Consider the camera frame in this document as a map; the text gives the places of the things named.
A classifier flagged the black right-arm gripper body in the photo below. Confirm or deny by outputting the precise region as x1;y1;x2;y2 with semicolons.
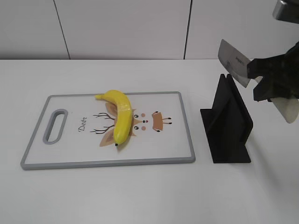
279;42;299;99

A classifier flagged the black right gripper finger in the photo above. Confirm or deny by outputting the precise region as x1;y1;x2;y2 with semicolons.
247;55;284;79
253;78;286;102

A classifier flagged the knife with white handle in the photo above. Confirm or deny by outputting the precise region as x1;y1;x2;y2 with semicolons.
218;40;299;124

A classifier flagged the yellow plastic banana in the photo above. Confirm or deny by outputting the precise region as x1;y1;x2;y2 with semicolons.
94;90;133;145

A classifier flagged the black knife stand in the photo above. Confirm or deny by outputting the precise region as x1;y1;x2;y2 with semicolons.
200;74;253;163

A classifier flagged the white grey-rimmed cutting board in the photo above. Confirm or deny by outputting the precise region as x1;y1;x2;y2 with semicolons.
20;91;195;170

